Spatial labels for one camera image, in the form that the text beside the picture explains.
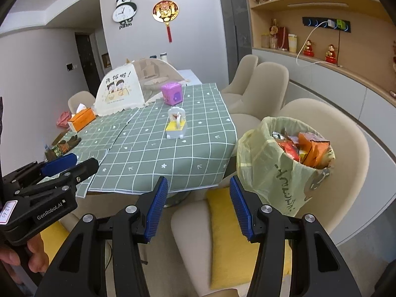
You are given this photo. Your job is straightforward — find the yellow plastic trash bag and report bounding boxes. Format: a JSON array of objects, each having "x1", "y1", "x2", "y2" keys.
[{"x1": 237, "y1": 116, "x2": 336, "y2": 217}]

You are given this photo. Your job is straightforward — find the yellow seat cushion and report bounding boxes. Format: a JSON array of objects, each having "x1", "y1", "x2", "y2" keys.
[
  {"x1": 206, "y1": 189, "x2": 291, "y2": 288},
  {"x1": 40, "y1": 223, "x2": 70, "y2": 248}
]

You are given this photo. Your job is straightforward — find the dark door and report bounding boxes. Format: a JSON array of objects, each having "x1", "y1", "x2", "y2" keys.
[{"x1": 75, "y1": 32, "x2": 99, "y2": 92}]

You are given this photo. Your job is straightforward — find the red folded paper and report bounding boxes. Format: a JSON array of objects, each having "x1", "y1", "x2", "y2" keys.
[{"x1": 56, "y1": 111, "x2": 73, "y2": 127}]

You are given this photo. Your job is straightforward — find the green checked tablecloth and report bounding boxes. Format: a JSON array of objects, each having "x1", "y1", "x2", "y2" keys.
[
  {"x1": 46, "y1": 147, "x2": 109, "y2": 177},
  {"x1": 87, "y1": 82, "x2": 237, "y2": 197},
  {"x1": 71, "y1": 108, "x2": 138, "y2": 149}
]

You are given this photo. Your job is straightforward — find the white charger cable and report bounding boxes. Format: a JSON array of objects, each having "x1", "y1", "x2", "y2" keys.
[{"x1": 296, "y1": 20, "x2": 336, "y2": 67}]

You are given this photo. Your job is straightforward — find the grey refrigerator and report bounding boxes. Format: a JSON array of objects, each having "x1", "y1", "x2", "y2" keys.
[{"x1": 221, "y1": 0, "x2": 252, "y2": 85}]

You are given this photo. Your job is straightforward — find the patterned trash bin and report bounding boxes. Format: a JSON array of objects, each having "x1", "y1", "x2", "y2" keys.
[{"x1": 305, "y1": 167, "x2": 333, "y2": 206}]

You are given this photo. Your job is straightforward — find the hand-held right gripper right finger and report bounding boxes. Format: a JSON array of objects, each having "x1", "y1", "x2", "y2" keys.
[{"x1": 229, "y1": 175, "x2": 362, "y2": 297}]

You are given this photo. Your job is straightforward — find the beige chair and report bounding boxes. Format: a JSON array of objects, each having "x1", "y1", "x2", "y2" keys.
[
  {"x1": 221, "y1": 55, "x2": 259, "y2": 95},
  {"x1": 172, "y1": 98, "x2": 370, "y2": 297},
  {"x1": 68, "y1": 91, "x2": 96, "y2": 113},
  {"x1": 230, "y1": 62, "x2": 290, "y2": 124}
]

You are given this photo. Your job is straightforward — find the white yellow tape dispenser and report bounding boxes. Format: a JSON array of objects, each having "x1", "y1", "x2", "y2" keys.
[{"x1": 165, "y1": 107, "x2": 188, "y2": 140}]

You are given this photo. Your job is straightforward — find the orange tissue box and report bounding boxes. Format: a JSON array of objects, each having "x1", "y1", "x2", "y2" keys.
[{"x1": 68, "y1": 103, "x2": 96, "y2": 132}]

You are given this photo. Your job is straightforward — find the person's left hand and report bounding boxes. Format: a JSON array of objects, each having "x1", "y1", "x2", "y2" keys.
[{"x1": 0, "y1": 232, "x2": 50, "y2": 282}]

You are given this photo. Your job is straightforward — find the red gold wall ornament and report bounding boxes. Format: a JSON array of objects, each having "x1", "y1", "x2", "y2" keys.
[{"x1": 152, "y1": 0, "x2": 180, "y2": 43}]

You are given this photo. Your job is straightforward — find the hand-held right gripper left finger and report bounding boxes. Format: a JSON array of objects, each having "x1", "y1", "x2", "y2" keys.
[{"x1": 43, "y1": 176, "x2": 168, "y2": 297}]

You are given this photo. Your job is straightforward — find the pile of snack wrappers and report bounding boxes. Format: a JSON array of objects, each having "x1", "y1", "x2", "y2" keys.
[{"x1": 272, "y1": 131, "x2": 331, "y2": 169}]

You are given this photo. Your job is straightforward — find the purple toy box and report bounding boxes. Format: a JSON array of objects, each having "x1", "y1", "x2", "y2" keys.
[{"x1": 161, "y1": 82, "x2": 183, "y2": 106}]

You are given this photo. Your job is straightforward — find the red snack packet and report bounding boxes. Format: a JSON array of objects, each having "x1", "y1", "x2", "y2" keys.
[{"x1": 277, "y1": 139, "x2": 299, "y2": 161}]

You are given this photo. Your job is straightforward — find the panda wall clock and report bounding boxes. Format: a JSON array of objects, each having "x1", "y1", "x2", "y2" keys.
[{"x1": 112, "y1": 0, "x2": 137, "y2": 30}]

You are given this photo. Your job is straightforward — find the cartoon print mesh food cover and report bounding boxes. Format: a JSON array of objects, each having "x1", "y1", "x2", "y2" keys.
[{"x1": 93, "y1": 57, "x2": 186, "y2": 116}]

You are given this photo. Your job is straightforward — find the red gift bag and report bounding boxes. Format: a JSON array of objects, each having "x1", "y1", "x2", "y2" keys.
[{"x1": 278, "y1": 26, "x2": 288, "y2": 50}]

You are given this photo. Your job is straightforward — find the black power strip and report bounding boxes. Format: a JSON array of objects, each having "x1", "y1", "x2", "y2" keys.
[{"x1": 302, "y1": 16, "x2": 352, "y2": 33}]

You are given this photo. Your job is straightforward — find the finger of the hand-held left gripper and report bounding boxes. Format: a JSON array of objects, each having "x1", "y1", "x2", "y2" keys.
[
  {"x1": 14, "y1": 158, "x2": 99, "y2": 200},
  {"x1": 3, "y1": 153, "x2": 78, "y2": 192}
]

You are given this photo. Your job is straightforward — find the wooden wall shelf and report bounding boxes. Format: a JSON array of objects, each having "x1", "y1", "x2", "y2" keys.
[{"x1": 244, "y1": 0, "x2": 396, "y2": 99}]

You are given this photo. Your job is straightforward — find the white sideboard cabinet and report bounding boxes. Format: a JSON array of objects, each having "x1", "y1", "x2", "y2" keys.
[{"x1": 252, "y1": 48, "x2": 396, "y2": 245}]

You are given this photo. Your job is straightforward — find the orange snack packet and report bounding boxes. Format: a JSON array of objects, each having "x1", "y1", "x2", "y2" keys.
[{"x1": 298, "y1": 133, "x2": 330, "y2": 166}]

